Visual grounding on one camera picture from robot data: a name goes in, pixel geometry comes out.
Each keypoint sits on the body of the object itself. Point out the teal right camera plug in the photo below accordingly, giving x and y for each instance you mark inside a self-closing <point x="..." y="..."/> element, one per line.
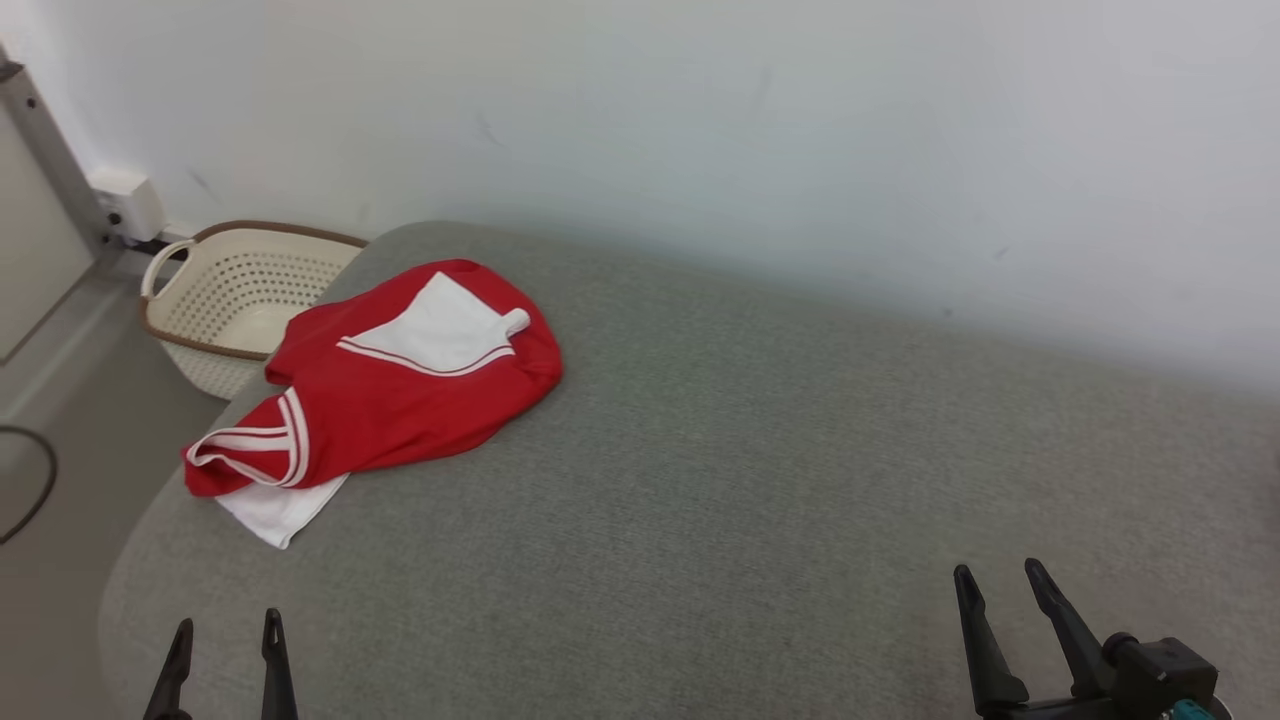
<point x="1200" y="710"/>

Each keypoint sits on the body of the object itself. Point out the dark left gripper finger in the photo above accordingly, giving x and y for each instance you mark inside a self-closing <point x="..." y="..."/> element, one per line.
<point x="278" y="670"/>
<point x="175" y="675"/>

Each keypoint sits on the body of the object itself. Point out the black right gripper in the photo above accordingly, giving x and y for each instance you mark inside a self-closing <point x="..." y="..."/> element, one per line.
<point x="1040" y="710"/>

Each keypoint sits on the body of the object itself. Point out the red basketball jersey white sleeves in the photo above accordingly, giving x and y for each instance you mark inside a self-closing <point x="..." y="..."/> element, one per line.
<point x="400" y="410"/>

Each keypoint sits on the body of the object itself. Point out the grey metal post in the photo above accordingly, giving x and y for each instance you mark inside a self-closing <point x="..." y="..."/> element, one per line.
<point x="50" y="150"/>

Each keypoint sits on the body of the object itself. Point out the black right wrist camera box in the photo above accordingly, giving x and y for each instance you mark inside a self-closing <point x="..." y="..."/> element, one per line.
<point x="1160" y="675"/>

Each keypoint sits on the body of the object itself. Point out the white wall box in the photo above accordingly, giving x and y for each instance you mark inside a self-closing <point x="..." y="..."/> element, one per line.
<point x="130" y="205"/>

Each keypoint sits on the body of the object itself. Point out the cream perforated laundry basket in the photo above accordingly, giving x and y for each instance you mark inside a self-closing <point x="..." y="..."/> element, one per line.
<point x="240" y="290"/>

